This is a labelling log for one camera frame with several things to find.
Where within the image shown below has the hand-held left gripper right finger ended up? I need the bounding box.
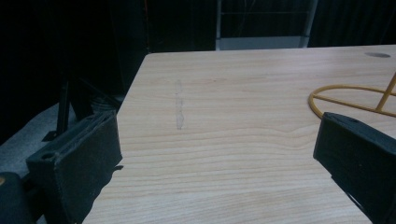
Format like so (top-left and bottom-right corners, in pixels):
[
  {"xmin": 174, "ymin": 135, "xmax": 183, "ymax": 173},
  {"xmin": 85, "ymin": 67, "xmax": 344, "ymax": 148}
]
[{"xmin": 313, "ymin": 111, "xmax": 396, "ymax": 224}]

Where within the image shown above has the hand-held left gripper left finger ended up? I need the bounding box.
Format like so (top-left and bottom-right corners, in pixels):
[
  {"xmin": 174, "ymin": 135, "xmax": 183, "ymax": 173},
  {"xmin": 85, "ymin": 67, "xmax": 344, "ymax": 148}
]
[{"xmin": 25, "ymin": 109, "xmax": 123, "ymax": 224}]

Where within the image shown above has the yellow wire stand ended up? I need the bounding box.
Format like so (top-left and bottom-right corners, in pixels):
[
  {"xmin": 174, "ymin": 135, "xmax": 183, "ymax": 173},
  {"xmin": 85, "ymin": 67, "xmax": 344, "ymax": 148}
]
[{"xmin": 307, "ymin": 72, "xmax": 396, "ymax": 119}]

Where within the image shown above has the metal frame stand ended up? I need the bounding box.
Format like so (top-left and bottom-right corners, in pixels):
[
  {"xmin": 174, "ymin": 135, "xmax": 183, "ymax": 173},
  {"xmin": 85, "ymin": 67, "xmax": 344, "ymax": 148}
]
[{"xmin": 215, "ymin": 0, "xmax": 319, "ymax": 51}]

